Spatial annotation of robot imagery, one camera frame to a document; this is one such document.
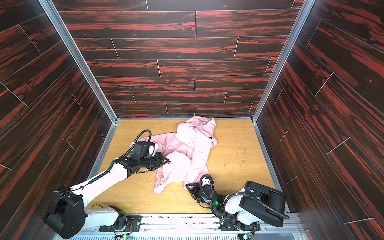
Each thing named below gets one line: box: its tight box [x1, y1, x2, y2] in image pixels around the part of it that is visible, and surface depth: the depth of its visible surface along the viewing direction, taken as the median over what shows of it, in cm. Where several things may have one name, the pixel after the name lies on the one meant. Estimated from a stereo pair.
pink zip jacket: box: [129, 116, 218, 194], surface depth 96 cm
